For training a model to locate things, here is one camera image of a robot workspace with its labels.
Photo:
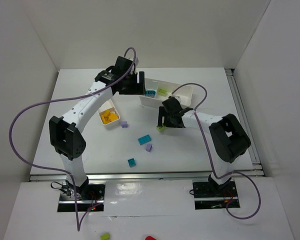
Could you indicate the green lego on front edge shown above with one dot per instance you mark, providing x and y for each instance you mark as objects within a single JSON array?
[{"x": 105, "y": 236}]

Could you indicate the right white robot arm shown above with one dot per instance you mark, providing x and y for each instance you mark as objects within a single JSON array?
[{"x": 224, "y": 137}]

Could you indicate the left white divided tray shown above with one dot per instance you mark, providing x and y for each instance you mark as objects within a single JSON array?
[{"x": 109, "y": 104}]

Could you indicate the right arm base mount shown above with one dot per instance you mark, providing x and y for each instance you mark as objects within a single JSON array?
[{"x": 207, "y": 199}]

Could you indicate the right white divided tray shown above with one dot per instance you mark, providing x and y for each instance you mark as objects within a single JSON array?
[{"x": 184, "y": 92}]

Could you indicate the green 2x4 lego brick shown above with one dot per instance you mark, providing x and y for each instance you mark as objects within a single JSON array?
[{"x": 161, "y": 90}]

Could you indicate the yellow round flower lego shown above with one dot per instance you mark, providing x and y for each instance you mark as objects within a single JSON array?
[{"x": 105, "y": 121}]

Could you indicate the small purple lego brick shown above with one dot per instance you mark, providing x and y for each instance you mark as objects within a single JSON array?
[{"x": 124, "y": 124}]

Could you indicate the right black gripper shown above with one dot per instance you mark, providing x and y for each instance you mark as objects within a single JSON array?
[{"x": 168, "y": 120}]

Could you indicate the turquoise round lego piece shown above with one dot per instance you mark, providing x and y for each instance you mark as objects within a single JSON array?
[{"x": 150, "y": 93}]

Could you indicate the red object on front edge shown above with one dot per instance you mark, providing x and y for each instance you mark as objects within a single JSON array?
[{"x": 150, "y": 238}]

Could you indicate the right side aluminium rail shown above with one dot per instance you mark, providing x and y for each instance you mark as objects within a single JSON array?
[{"x": 256, "y": 164}]

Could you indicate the green 2x2 lego brick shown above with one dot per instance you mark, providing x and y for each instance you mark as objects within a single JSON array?
[
  {"x": 161, "y": 128},
  {"x": 163, "y": 94}
]

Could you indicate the turquoise 2x2 lego brick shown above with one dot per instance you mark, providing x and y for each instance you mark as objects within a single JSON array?
[{"x": 131, "y": 162}]

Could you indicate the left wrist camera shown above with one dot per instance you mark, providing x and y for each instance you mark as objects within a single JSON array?
[{"x": 136, "y": 62}]

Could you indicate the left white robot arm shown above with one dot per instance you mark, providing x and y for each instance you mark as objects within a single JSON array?
[{"x": 65, "y": 132}]

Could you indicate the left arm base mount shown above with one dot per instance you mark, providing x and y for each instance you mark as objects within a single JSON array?
[{"x": 92, "y": 198}]

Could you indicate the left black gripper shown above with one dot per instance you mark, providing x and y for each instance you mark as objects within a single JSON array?
[{"x": 134, "y": 83}]

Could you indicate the purple lego brick lower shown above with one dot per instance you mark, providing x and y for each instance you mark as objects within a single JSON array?
[{"x": 148, "y": 147}]

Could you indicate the aluminium rail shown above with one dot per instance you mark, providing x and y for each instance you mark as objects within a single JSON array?
[
  {"x": 125, "y": 176},
  {"x": 256, "y": 164}
]

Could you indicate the orange 2x2 lego brick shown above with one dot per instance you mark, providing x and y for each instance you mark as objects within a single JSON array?
[{"x": 106, "y": 113}]

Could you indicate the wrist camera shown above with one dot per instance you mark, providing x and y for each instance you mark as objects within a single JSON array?
[
  {"x": 136, "y": 62},
  {"x": 177, "y": 98}
]

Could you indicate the white divided tray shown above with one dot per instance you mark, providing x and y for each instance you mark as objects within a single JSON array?
[
  {"x": 184, "y": 92},
  {"x": 109, "y": 104}
]

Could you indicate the blue 2x4 lego brick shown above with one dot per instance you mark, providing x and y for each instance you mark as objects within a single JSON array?
[{"x": 144, "y": 139}]

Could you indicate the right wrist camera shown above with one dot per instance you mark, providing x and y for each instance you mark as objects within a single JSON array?
[{"x": 177, "y": 98}]

